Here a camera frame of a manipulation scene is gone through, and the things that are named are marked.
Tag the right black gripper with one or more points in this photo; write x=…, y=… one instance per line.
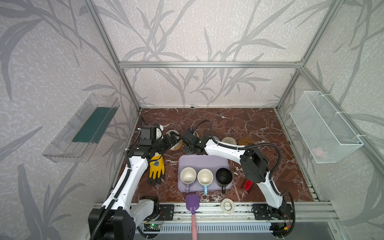
x=188, y=139

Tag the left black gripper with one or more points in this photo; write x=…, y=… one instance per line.
x=169, y=140

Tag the woven straw coaster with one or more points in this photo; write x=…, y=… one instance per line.
x=176, y=147

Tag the white speckled mug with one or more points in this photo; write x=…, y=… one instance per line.
x=174, y=136

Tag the white mug purple handle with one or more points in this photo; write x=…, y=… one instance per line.
x=188, y=176

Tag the white mug blue handle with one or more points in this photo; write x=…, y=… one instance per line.
x=205, y=178

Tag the white patterned woven coaster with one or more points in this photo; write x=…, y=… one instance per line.
x=229, y=140

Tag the black mug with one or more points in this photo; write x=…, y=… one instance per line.
x=224, y=178

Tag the amber round coaster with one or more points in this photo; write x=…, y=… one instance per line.
x=245, y=141

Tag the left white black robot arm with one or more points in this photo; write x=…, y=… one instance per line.
x=117, y=219

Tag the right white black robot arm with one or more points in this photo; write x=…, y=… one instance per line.
x=253, y=162

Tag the lilac plastic tray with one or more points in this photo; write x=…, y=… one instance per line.
x=213, y=163

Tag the yellow black work glove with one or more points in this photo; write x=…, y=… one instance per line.
x=157, y=170

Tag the purple pink spatula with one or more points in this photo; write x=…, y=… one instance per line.
x=192, y=205

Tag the red spray bottle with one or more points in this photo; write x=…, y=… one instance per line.
x=247, y=186

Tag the white tape roll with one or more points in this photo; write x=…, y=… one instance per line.
x=227, y=206

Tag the clear plastic wall shelf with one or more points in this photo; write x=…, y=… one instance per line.
x=79, y=138

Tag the white wire basket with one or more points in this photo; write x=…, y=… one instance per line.
x=325, y=131

